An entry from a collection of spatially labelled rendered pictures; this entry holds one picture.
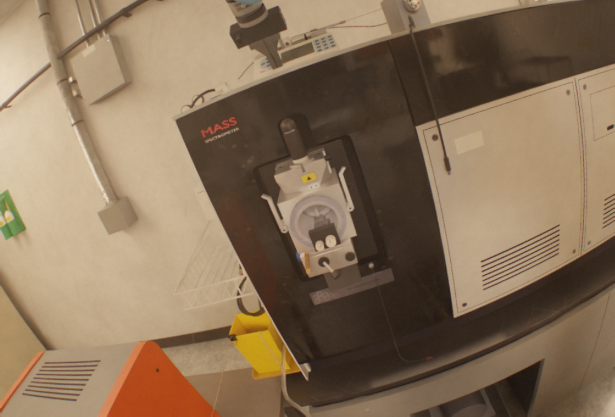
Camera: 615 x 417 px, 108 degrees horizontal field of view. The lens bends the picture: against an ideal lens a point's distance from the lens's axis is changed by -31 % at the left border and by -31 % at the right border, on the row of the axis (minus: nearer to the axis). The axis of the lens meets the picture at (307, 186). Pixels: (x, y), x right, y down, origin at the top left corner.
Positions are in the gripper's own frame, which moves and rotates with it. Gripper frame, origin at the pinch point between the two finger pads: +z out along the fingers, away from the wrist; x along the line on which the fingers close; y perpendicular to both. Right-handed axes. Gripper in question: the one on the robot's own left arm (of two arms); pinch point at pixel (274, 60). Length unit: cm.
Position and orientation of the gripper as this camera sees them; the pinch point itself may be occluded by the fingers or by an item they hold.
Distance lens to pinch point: 87.5
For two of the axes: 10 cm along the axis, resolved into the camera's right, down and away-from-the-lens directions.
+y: 1.4, 8.0, -5.8
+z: 3.2, 5.1, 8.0
